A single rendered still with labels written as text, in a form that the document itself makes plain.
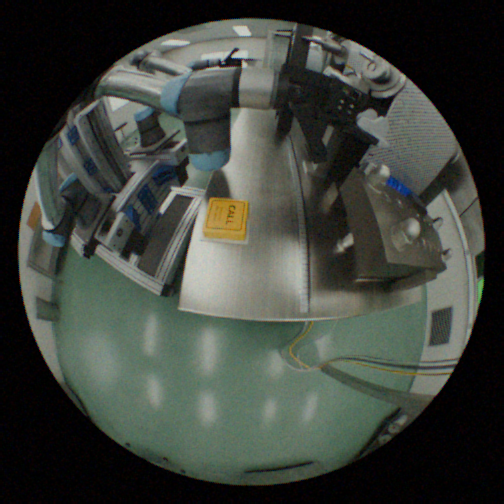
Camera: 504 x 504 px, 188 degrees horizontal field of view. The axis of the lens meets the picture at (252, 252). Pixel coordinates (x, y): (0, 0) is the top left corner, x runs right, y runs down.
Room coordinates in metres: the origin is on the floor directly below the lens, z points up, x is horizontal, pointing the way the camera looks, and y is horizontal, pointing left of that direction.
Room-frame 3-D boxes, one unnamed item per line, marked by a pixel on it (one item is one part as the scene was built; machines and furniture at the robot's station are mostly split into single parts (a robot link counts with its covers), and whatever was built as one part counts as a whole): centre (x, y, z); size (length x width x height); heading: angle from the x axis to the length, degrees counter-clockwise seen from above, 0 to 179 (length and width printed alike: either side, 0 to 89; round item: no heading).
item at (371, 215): (0.16, -0.34, 1.00); 0.40 x 0.16 x 0.06; 96
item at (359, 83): (0.36, -0.12, 1.05); 0.06 x 0.05 x 0.31; 96
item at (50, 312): (-1.23, 2.91, 0.32); 0.40 x 0.36 x 0.63; 96
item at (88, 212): (0.16, 0.68, 0.87); 0.15 x 0.15 x 0.10
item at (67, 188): (0.15, 0.68, 0.98); 0.13 x 0.12 x 0.14; 21
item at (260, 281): (1.26, -0.11, 0.88); 2.52 x 0.66 x 0.04; 6
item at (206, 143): (0.25, 0.11, 1.01); 0.11 x 0.08 x 0.11; 21
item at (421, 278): (0.07, -0.37, 0.97); 0.10 x 0.03 x 0.11; 96
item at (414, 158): (0.28, -0.29, 1.11); 0.23 x 0.01 x 0.18; 96
